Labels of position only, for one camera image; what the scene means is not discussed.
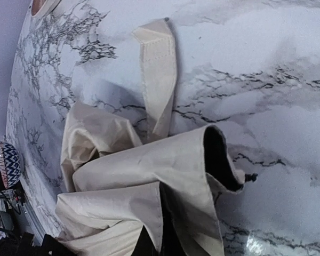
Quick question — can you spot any beige folding umbrella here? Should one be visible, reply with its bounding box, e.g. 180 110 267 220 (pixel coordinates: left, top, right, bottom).
55 19 257 255

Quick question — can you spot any orange white bowl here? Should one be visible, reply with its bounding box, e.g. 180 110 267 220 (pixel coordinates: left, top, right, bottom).
31 0 61 18

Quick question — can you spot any front aluminium rail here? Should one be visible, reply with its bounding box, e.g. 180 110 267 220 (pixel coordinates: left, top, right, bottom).
17 182 46 245

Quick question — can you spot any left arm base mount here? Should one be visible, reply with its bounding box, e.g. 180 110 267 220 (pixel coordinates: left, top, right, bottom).
0 162 59 256

